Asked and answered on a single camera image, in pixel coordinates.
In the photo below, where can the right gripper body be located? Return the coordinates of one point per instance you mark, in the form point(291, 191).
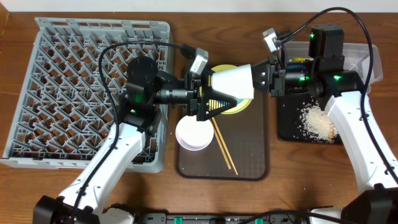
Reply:
point(277, 79)

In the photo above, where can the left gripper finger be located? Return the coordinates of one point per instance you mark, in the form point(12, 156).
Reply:
point(215, 103)
point(207, 78)

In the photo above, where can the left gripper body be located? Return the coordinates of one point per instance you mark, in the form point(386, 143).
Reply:
point(195, 98)

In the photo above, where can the green yellow snack wrapper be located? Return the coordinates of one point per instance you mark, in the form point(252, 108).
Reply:
point(300, 59)

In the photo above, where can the white cup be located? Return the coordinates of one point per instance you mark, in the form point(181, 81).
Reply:
point(235, 81)

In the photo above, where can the light blue bowl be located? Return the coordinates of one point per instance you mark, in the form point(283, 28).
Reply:
point(240, 103)

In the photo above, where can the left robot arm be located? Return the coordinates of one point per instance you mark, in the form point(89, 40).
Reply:
point(137, 120)

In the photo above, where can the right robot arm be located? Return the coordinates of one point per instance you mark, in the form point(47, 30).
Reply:
point(343, 96)

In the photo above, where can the yellow plate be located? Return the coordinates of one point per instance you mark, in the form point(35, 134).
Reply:
point(237, 109)

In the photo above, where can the right wooden chopstick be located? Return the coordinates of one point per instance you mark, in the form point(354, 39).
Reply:
point(233, 167)

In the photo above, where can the wooden chopstick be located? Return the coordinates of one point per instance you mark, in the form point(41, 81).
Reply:
point(233, 167)
point(218, 138)

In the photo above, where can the black tray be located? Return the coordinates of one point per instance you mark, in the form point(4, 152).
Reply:
point(288, 112)

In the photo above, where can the pink bowl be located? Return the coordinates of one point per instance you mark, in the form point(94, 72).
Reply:
point(194, 135)

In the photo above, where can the left wooden chopstick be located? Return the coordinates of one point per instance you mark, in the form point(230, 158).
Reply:
point(218, 138)

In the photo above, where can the brown serving tray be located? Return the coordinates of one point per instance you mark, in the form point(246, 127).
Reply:
point(246, 136)

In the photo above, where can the pile of rice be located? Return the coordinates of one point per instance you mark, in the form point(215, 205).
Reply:
point(315, 125)

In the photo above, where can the clear plastic bin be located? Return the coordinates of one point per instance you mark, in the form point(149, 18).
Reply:
point(356, 58)

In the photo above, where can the grey dish rack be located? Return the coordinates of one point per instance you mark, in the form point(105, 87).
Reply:
point(76, 72)

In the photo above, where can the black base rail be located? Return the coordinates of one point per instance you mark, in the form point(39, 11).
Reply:
point(121, 214)

